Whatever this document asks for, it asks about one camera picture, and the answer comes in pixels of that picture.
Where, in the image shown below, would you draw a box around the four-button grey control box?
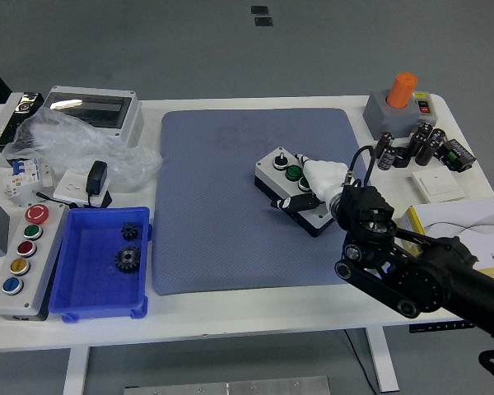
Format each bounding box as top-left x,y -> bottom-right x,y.
254,146 -> 334,239

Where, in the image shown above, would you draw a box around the white wall socket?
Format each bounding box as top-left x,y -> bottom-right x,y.
52,169 -> 108,206

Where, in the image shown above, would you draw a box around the yellow white carton box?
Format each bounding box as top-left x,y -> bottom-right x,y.
396,197 -> 494,272

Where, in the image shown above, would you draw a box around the grey distribution box dark window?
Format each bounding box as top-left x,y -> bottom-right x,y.
40,85 -> 144,149

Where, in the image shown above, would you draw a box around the grey block base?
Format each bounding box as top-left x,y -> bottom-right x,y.
362,90 -> 422,139

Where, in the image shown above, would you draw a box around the five-button grey control box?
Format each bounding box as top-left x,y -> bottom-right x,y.
0,202 -> 69,322

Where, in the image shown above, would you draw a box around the white wall switch plate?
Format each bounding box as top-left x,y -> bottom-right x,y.
410,167 -> 465,205

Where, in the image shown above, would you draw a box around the black module green terminals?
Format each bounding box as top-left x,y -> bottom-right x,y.
435,138 -> 478,173

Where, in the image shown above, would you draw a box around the large black gear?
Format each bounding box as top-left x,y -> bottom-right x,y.
114,245 -> 142,272

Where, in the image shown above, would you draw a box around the clear plastic bag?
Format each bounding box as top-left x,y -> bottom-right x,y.
2,109 -> 164,188

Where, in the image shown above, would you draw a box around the black power adapter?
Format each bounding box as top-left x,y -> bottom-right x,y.
85,160 -> 113,209

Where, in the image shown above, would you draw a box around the white device glossy black strip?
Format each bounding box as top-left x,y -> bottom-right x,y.
0,91 -> 45,168

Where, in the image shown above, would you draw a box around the grey metal plate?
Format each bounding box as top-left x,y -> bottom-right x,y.
123,375 -> 331,395

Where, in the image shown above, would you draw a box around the blue plastic bin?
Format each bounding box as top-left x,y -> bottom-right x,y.
48,206 -> 153,323

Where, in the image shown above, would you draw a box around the white blue circuit breaker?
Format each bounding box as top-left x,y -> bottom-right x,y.
2,157 -> 54,207

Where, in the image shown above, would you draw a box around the white table leg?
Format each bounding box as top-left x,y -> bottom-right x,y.
62,347 -> 91,395
364,328 -> 400,393

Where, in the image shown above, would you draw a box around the black table control panel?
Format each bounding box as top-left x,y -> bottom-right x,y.
408,320 -> 478,333

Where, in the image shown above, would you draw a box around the orange cylinder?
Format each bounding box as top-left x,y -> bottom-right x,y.
385,72 -> 418,109

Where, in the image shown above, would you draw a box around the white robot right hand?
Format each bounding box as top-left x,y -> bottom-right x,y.
270,153 -> 350,214

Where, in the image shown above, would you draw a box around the blue-grey padded mat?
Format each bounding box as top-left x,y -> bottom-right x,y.
150,107 -> 395,296

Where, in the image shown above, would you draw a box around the black adapter cord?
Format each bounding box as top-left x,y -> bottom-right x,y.
35,189 -> 91,207

